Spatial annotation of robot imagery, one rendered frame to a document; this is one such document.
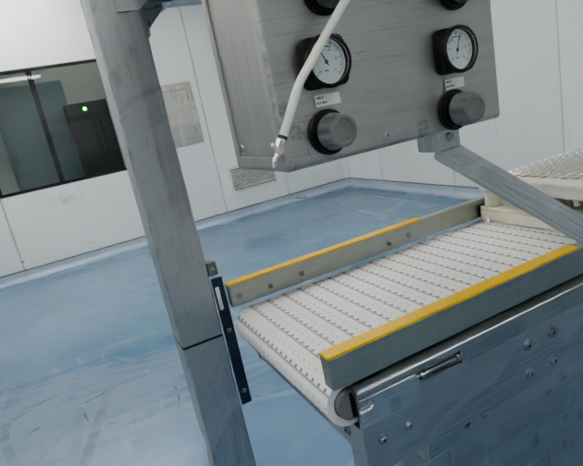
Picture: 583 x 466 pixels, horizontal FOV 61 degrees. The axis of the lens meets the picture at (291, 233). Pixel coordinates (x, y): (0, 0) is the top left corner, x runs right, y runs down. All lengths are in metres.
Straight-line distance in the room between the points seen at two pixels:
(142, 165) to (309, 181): 5.81
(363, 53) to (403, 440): 0.37
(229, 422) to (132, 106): 0.46
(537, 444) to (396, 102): 0.55
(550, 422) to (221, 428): 0.46
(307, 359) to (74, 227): 5.22
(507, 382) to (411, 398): 0.14
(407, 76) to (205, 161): 5.50
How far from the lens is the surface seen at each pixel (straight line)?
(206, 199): 5.90
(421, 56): 0.43
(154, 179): 0.66
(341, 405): 0.50
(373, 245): 0.79
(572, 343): 0.70
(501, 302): 0.58
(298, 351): 0.56
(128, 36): 0.67
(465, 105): 0.43
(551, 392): 0.79
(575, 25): 4.25
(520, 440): 0.78
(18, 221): 5.67
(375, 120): 0.40
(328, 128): 0.35
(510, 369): 0.62
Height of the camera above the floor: 1.20
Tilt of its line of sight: 15 degrees down
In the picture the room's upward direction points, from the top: 11 degrees counter-clockwise
